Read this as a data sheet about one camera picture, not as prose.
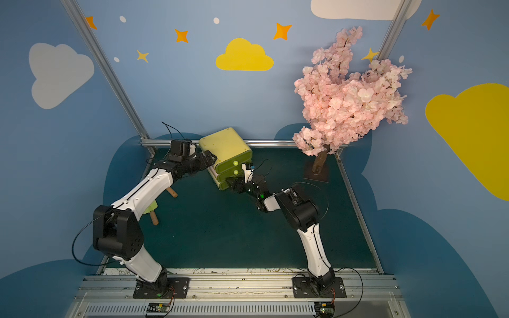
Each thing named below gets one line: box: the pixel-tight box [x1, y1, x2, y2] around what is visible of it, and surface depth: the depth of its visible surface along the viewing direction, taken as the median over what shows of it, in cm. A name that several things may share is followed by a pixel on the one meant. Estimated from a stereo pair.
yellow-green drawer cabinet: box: [198, 127, 253, 191], surface depth 95 cm
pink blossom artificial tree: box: [292, 26, 413, 175], surface depth 68 cm
